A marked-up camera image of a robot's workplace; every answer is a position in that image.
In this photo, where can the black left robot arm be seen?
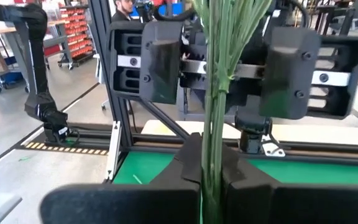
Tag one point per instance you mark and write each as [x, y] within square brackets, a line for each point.
[253, 127]

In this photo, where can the red small-flower bunch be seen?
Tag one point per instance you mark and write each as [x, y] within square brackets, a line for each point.
[219, 109]

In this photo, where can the silver arm base bracket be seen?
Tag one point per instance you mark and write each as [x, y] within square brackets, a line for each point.
[272, 150]

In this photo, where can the dark background workbench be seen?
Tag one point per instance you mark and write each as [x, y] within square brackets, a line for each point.
[337, 15]

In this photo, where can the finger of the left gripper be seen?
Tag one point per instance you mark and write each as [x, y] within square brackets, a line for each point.
[287, 74]
[162, 62]

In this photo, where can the white frame corner bracket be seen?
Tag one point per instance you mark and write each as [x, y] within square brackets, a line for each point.
[113, 149]

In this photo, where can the shelf with red bins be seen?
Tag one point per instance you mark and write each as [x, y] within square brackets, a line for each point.
[78, 34]

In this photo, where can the black aluminium table frame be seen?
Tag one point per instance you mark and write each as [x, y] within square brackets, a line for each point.
[104, 62]

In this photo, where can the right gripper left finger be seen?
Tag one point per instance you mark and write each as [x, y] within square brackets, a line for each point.
[129, 202]

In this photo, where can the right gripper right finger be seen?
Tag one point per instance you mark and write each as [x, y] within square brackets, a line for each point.
[291, 205]

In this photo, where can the black background robot arm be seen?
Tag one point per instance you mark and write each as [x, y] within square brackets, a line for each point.
[36, 62]

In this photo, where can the green table mat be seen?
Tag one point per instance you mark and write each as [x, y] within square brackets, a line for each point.
[145, 165]

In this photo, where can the yellow black hazard strip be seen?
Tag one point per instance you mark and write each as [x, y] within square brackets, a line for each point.
[67, 149]

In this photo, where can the person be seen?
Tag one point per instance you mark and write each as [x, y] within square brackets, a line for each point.
[121, 14]

